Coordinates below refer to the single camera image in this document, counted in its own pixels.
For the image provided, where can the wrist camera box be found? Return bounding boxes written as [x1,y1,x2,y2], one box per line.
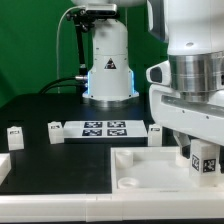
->
[146,60,171,86]

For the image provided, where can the white left obstacle wall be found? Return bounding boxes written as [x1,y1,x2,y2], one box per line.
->
[0,153,11,185]

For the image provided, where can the white obstacle wall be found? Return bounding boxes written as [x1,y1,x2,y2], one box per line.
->
[0,192,224,223]
[0,153,11,185]

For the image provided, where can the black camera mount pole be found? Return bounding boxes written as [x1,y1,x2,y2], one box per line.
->
[65,3,120,95]

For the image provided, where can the white base tag plate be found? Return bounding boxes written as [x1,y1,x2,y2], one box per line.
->
[64,120,147,139]

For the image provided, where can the black cables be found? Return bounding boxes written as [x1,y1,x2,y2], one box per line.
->
[39,77,88,94]

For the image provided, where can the white square tabletop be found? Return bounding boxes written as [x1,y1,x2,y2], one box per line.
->
[111,147,224,193]

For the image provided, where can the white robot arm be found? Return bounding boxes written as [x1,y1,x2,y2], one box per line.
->
[71,0,224,146]

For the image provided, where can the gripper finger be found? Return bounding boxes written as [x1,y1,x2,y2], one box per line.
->
[173,131,190,157]

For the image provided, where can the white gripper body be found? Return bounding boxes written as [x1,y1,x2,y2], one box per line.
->
[149,84,224,146]

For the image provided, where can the white front obstacle wall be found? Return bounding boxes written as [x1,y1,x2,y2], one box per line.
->
[0,192,224,223]

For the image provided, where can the grey cable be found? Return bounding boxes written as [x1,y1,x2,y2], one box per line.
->
[55,5,87,94]

